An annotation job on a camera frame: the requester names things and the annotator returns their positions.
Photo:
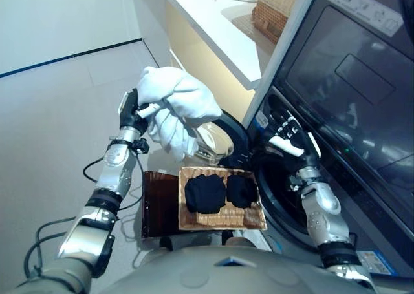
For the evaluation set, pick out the blue energy label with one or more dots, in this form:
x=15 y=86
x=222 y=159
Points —
x=367 y=262

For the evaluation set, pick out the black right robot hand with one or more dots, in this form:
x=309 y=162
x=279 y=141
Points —
x=300 y=142

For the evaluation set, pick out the small blue white sticker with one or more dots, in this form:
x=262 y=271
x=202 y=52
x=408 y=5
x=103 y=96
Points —
x=262 y=120

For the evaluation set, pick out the glossy dark brown stool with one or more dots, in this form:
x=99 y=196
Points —
x=160 y=206

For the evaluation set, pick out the grey robot torso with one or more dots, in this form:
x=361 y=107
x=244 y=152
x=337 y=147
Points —
x=210 y=274

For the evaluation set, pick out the light grey white garment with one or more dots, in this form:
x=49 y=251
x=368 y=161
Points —
x=184 y=93

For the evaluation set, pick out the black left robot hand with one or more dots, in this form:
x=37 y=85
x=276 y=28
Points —
x=131 y=113

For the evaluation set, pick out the white dryer instruction label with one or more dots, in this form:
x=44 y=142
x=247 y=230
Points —
x=362 y=6

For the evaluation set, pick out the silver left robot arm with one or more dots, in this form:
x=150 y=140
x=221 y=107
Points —
x=110 y=171

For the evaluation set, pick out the black garment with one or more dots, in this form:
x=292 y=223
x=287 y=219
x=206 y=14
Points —
x=205 y=194
x=241 y=192

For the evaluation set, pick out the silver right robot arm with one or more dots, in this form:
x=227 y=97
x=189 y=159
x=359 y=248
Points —
x=323 y=210

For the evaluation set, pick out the dark brown wicker basket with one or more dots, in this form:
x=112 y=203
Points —
x=270 y=22

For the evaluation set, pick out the round glass washing machine door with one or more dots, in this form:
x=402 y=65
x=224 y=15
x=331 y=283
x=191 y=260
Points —
x=220 y=142

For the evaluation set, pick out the light wicker laundry basket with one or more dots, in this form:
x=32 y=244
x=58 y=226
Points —
x=226 y=221

